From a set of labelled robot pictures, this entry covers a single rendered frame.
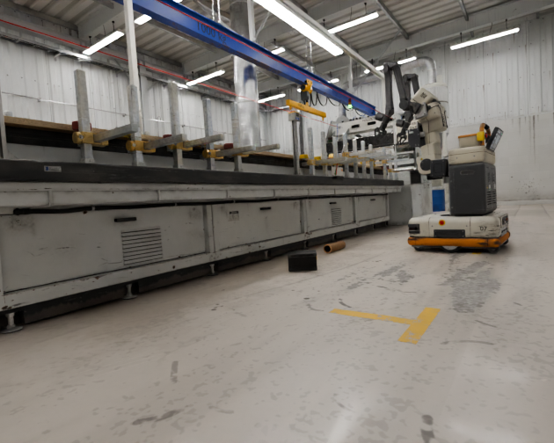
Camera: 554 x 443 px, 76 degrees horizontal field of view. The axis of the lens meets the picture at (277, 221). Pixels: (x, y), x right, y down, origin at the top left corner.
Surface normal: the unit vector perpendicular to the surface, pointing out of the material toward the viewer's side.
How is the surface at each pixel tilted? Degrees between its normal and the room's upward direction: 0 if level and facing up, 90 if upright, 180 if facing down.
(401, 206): 90
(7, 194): 90
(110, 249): 90
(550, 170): 90
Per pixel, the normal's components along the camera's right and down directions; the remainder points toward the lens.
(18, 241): 0.81, -0.02
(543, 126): -0.58, 0.08
